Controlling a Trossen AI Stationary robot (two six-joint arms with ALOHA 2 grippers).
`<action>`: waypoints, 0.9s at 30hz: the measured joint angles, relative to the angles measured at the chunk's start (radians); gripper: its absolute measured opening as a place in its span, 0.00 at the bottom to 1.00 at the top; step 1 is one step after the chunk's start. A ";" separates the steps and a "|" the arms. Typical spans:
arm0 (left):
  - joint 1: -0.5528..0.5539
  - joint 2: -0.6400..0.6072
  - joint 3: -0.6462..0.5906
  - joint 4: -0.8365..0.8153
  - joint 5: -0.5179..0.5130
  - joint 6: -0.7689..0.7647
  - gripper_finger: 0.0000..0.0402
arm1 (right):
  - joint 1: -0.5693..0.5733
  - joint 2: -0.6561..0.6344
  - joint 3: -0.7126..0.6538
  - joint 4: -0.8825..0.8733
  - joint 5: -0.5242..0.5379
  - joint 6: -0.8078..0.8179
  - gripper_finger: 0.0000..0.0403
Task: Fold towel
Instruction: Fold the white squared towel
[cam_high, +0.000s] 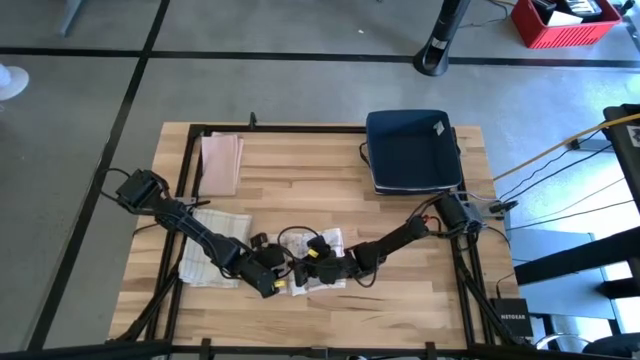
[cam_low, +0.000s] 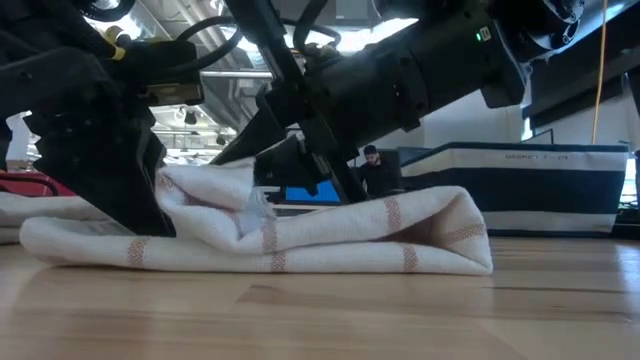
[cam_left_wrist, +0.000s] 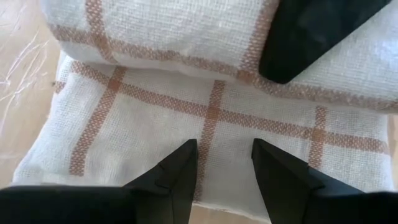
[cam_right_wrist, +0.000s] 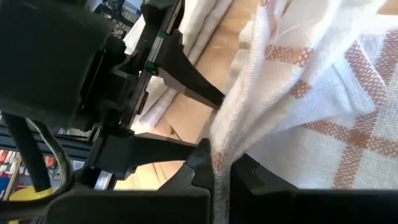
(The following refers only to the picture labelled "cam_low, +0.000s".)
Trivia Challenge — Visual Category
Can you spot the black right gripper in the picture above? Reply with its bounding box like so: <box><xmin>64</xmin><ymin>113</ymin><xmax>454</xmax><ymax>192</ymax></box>
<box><xmin>211</xmin><ymin>0</ymin><xmax>432</xmax><ymax>197</ymax></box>

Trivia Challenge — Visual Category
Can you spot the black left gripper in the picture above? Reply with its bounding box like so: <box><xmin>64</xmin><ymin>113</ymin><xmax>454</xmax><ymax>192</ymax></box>
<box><xmin>0</xmin><ymin>0</ymin><xmax>177</xmax><ymax>239</ymax></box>

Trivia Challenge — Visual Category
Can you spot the white towel with red checks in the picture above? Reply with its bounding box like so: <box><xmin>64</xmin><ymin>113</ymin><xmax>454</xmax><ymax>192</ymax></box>
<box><xmin>19</xmin><ymin>159</ymin><xmax>495</xmax><ymax>277</ymax></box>

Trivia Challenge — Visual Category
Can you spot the navy fabric basket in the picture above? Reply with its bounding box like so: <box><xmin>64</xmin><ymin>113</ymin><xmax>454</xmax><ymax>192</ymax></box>
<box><xmin>399</xmin><ymin>141</ymin><xmax>630</xmax><ymax>239</ymax></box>

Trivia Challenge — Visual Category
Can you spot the blue plastic crate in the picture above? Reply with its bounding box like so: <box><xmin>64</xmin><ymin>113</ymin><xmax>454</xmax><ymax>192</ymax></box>
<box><xmin>283</xmin><ymin>179</ymin><xmax>343</xmax><ymax>205</ymax></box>

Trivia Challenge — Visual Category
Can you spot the red bin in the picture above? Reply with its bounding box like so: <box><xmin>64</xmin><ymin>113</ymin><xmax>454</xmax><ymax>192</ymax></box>
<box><xmin>0</xmin><ymin>169</ymin><xmax>77</xmax><ymax>198</ymax></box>

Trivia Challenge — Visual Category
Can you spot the long ceiling light bar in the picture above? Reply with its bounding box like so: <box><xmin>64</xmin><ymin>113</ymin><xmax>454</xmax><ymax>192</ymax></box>
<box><xmin>199</xmin><ymin>69</ymin><xmax>275</xmax><ymax>80</ymax></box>

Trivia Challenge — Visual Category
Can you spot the person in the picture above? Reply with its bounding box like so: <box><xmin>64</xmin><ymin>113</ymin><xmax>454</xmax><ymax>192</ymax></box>
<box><xmin>357</xmin><ymin>144</ymin><xmax>401</xmax><ymax>199</ymax></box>

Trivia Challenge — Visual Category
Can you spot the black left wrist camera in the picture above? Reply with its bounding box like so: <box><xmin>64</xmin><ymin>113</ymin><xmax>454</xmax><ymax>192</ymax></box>
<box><xmin>122</xmin><ymin>39</ymin><xmax>205</xmax><ymax>107</ymax></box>

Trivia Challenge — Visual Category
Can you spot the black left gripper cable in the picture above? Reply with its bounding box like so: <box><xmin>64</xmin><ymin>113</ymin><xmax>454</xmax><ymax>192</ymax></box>
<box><xmin>172</xmin><ymin>14</ymin><xmax>246</xmax><ymax>74</ymax></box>

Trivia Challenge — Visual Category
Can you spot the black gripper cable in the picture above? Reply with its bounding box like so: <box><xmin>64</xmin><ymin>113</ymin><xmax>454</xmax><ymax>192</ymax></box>
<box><xmin>172</xmin><ymin>14</ymin><xmax>246</xmax><ymax>74</ymax></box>
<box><xmin>293</xmin><ymin>0</ymin><xmax>342</xmax><ymax>52</ymax></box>

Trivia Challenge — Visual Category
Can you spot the yellow cable tag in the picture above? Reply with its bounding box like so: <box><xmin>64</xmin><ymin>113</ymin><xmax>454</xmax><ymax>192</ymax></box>
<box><xmin>102</xmin><ymin>25</ymin><xmax>127</xmax><ymax>62</ymax></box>

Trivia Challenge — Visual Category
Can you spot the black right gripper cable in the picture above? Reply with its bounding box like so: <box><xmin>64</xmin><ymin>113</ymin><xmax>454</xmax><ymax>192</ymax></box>
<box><xmin>293</xmin><ymin>0</ymin><xmax>342</xmax><ymax>52</ymax></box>

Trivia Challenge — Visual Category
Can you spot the yellow cable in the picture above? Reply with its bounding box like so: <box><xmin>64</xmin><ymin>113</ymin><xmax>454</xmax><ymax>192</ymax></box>
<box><xmin>591</xmin><ymin>0</ymin><xmax>609</xmax><ymax>146</ymax></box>

